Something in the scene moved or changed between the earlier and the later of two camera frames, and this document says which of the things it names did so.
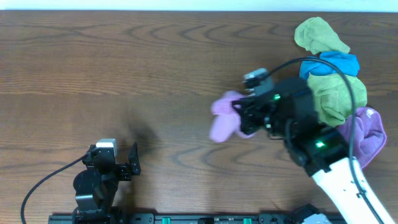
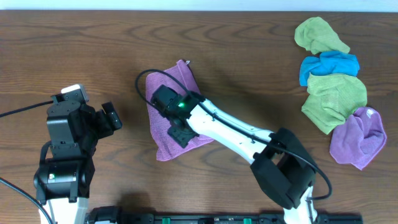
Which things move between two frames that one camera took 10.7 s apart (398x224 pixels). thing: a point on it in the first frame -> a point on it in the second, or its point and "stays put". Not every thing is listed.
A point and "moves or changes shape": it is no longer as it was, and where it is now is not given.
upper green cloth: (314, 34) stays put
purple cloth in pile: (369, 136) stays put
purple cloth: (226, 121) moves or changes shape
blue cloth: (348, 64) stays put
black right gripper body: (266, 119) -> (181, 139)
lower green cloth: (332, 96) stays put
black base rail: (173, 218) stays put
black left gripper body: (124, 174) -> (102, 126)
